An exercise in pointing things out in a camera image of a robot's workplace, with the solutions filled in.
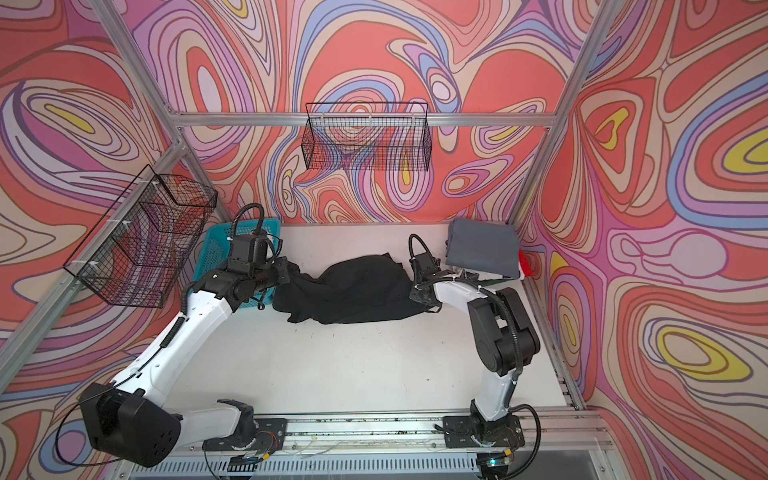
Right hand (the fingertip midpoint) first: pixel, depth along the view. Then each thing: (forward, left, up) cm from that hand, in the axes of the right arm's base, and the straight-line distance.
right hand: (425, 299), depth 97 cm
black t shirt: (+3, +26, +3) cm, 26 cm away
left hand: (0, +39, +21) cm, 44 cm away
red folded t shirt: (+13, -37, +1) cm, 39 cm away
